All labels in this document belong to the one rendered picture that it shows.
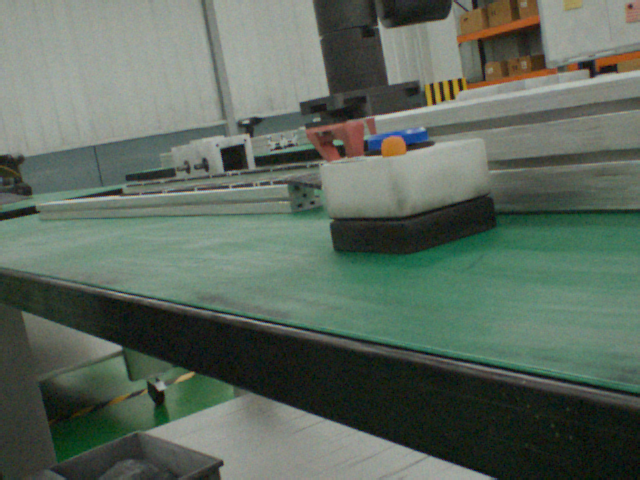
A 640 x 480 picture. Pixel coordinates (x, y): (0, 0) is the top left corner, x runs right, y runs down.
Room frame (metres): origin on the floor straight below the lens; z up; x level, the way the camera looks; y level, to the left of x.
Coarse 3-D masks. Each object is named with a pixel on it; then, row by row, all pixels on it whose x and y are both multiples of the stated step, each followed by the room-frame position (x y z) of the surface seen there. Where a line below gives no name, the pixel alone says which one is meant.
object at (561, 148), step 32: (512, 96) 0.56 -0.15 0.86; (544, 96) 0.54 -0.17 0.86; (576, 96) 0.52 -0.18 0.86; (608, 96) 0.50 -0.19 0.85; (384, 128) 0.68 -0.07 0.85; (448, 128) 0.63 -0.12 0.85; (480, 128) 0.61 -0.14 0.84; (512, 128) 0.57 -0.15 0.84; (544, 128) 0.54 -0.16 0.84; (576, 128) 0.52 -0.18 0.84; (608, 128) 0.50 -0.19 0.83; (512, 160) 0.58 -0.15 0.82; (544, 160) 0.56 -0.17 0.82; (576, 160) 0.54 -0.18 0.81; (608, 160) 0.52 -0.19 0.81; (512, 192) 0.57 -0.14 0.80; (544, 192) 0.55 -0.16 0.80; (576, 192) 0.53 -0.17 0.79; (608, 192) 0.51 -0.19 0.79
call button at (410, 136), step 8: (408, 128) 0.55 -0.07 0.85; (416, 128) 0.53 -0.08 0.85; (424, 128) 0.54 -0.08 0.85; (376, 136) 0.53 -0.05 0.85; (384, 136) 0.53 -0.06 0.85; (400, 136) 0.52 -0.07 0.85; (408, 136) 0.53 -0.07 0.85; (416, 136) 0.53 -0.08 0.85; (424, 136) 0.53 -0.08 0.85; (368, 144) 0.54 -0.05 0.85; (376, 144) 0.53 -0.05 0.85; (408, 144) 0.53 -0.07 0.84
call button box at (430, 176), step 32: (352, 160) 0.53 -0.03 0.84; (384, 160) 0.50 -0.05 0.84; (416, 160) 0.50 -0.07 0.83; (448, 160) 0.51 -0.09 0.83; (480, 160) 0.53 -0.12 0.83; (352, 192) 0.53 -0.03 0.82; (384, 192) 0.50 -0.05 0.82; (416, 192) 0.50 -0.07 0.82; (448, 192) 0.51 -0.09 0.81; (480, 192) 0.53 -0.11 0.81; (352, 224) 0.53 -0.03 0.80; (384, 224) 0.51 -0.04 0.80; (416, 224) 0.49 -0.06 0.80; (448, 224) 0.51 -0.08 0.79; (480, 224) 0.52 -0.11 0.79
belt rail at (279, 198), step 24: (192, 192) 1.07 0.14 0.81; (216, 192) 1.01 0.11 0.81; (240, 192) 0.96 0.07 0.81; (264, 192) 0.91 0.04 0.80; (288, 192) 0.87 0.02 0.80; (312, 192) 0.89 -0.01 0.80; (48, 216) 1.61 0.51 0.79; (72, 216) 1.49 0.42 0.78; (96, 216) 1.38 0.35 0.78; (120, 216) 1.29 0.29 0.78; (144, 216) 1.21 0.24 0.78
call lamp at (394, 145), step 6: (390, 138) 0.50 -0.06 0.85; (396, 138) 0.50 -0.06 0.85; (384, 144) 0.50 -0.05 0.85; (390, 144) 0.50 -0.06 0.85; (396, 144) 0.50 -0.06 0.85; (402, 144) 0.50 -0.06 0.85; (384, 150) 0.50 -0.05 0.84; (390, 150) 0.50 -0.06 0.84; (396, 150) 0.50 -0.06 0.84; (402, 150) 0.50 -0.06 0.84; (384, 156) 0.50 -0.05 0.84
